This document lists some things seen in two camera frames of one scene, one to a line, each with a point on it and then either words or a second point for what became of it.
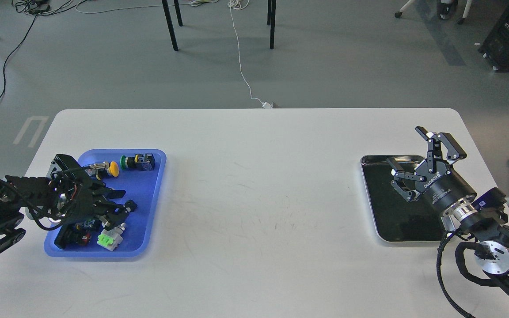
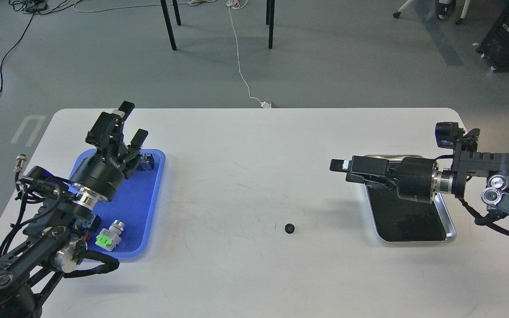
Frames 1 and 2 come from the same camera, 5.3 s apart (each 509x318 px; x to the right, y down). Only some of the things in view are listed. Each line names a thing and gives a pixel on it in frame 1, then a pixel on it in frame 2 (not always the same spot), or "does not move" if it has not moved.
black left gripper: (77, 198) -> (104, 170)
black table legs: (271, 16) does not move
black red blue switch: (80, 232) does not move
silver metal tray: (396, 219) does not move
